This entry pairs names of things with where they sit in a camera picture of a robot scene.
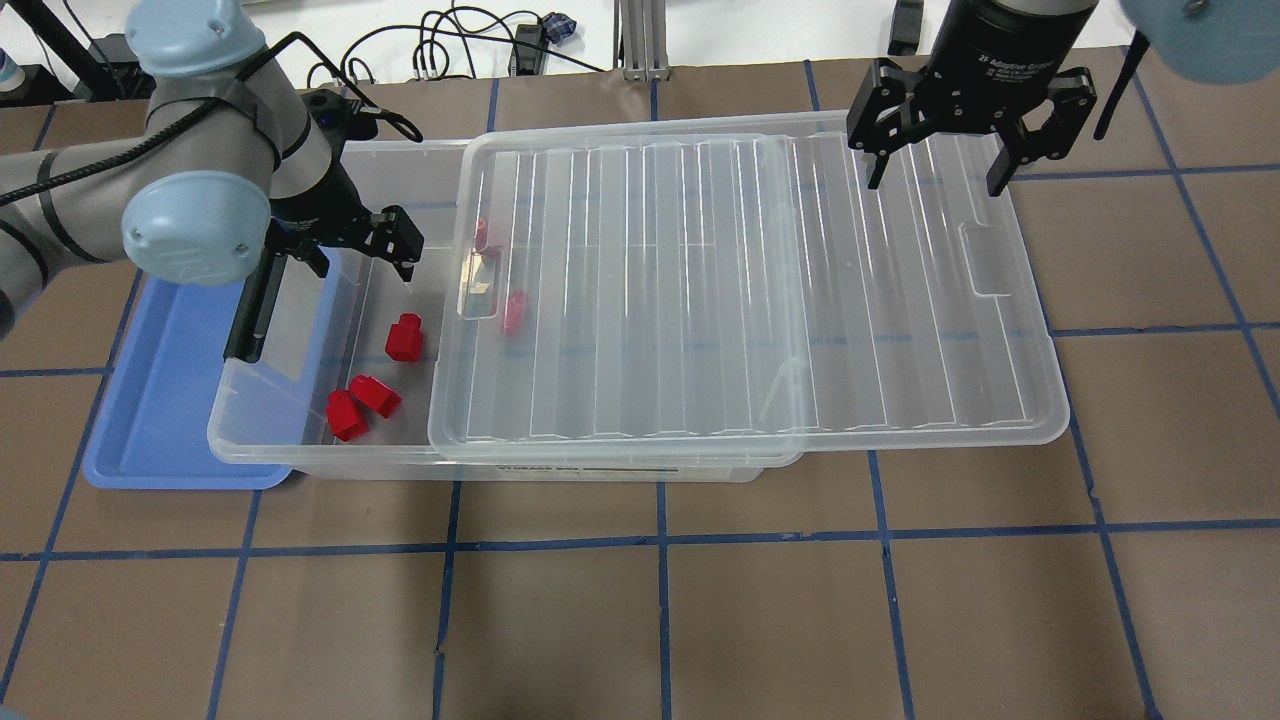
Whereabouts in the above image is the clear plastic storage box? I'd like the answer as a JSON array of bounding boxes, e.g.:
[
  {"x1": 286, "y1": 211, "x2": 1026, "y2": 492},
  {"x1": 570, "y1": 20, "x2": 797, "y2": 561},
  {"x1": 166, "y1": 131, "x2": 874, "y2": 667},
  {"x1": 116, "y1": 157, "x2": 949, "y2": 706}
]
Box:
[{"x1": 198, "y1": 138, "x2": 797, "y2": 483}]

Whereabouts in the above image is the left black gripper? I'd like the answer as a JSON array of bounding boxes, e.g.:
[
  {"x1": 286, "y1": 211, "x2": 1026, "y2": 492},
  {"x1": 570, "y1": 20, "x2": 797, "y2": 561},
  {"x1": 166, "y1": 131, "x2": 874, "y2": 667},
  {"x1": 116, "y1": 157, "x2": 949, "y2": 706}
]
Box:
[{"x1": 268, "y1": 90, "x2": 425, "y2": 283}]

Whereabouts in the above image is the red block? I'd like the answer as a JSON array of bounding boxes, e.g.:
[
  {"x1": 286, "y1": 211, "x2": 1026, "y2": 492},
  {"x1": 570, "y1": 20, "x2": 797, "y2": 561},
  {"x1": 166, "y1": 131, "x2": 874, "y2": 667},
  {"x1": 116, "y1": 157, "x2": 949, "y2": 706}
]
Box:
[
  {"x1": 384, "y1": 313, "x2": 426, "y2": 363},
  {"x1": 500, "y1": 290, "x2": 529, "y2": 338},
  {"x1": 325, "y1": 389, "x2": 370, "y2": 443},
  {"x1": 348, "y1": 374, "x2": 403, "y2": 419}
]

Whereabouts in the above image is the black power adapter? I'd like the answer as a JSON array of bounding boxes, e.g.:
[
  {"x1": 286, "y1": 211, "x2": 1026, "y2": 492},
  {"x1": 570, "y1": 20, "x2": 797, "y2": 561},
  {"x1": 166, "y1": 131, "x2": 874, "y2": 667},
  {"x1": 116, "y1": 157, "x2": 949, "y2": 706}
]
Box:
[{"x1": 508, "y1": 23, "x2": 550, "y2": 77}]

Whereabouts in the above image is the aluminium frame post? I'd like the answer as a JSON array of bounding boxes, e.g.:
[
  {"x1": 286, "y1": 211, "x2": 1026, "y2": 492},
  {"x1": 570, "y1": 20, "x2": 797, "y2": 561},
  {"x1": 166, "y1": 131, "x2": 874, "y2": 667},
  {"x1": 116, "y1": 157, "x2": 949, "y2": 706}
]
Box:
[{"x1": 613, "y1": 1, "x2": 671, "y2": 83}]

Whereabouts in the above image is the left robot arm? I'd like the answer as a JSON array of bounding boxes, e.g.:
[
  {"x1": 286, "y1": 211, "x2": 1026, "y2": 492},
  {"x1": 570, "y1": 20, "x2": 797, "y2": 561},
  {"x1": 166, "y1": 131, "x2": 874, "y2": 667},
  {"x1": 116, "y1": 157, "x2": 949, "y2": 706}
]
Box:
[{"x1": 1, "y1": 1, "x2": 424, "y2": 333}]

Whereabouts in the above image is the blue plastic tray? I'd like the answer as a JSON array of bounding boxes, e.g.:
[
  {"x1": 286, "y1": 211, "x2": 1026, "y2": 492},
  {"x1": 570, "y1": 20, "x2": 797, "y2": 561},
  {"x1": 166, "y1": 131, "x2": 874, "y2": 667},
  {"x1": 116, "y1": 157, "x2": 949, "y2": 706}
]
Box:
[{"x1": 83, "y1": 250, "x2": 371, "y2": 489}]

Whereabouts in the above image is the clear plastic box lid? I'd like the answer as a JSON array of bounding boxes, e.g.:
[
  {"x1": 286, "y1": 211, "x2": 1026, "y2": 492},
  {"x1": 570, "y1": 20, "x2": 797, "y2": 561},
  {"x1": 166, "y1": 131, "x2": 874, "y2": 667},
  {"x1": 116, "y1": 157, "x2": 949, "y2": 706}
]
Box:
[{"x1": 428, "y1": 111, "x2": 1069, "y2": 464}]

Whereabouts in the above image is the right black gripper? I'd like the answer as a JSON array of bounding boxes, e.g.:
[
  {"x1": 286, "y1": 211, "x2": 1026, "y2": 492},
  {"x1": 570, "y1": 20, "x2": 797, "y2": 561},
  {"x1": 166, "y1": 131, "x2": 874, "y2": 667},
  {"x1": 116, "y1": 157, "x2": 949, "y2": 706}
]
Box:
[{"x1": 847, "y1": 1, "x2": 1097, "y2": 199}]

